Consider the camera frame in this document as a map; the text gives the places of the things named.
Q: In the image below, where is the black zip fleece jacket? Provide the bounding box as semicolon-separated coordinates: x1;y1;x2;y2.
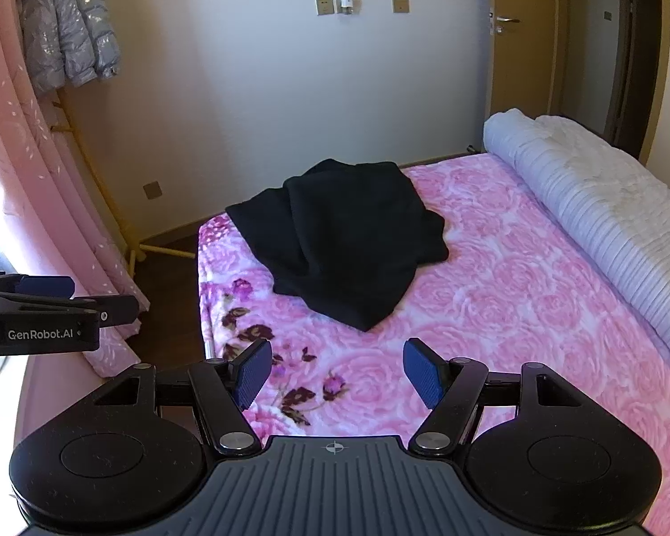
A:
226;160;449;331

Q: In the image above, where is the pink curtain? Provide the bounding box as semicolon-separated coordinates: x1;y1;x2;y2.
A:
0;0;150;448

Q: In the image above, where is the pink rose bed blanket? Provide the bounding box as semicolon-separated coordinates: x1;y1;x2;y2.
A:
198;155;670;535

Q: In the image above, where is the white ribbed rolled quilt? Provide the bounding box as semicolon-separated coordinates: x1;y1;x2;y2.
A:
483;109;670;350

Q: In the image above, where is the silver puffer jacket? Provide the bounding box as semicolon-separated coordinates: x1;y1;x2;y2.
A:
20;0;122;97

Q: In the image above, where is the wooden door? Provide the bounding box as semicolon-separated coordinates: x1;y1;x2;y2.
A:
488;0;569;117

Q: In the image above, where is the low wall socket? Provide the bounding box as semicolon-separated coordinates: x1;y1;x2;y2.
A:
142;181;163;200

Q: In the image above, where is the wall switch plate right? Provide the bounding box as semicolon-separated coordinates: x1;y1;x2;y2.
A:
392;0;410;13

